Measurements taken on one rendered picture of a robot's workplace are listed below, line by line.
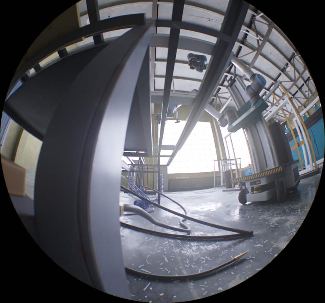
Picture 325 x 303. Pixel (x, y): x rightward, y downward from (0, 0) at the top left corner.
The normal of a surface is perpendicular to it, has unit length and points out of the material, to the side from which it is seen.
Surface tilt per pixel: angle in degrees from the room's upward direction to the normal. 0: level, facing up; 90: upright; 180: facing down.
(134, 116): 180
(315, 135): 90
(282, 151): 90
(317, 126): 90
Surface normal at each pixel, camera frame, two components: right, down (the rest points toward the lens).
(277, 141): -0.98, -0.08
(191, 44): 0.00, 0.91
